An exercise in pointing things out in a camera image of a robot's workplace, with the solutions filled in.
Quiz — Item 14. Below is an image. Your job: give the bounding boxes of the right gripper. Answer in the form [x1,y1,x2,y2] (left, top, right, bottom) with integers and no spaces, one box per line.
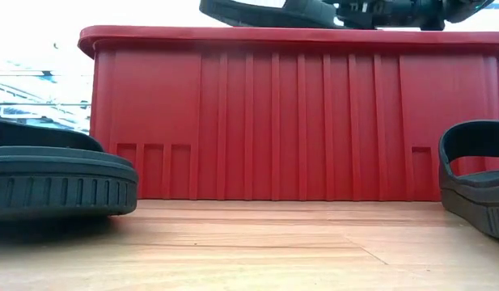
[336,0,446,32]

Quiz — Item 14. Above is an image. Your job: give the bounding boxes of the red plastic bin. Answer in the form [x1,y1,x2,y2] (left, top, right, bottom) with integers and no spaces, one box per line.
[77,24,499,202]

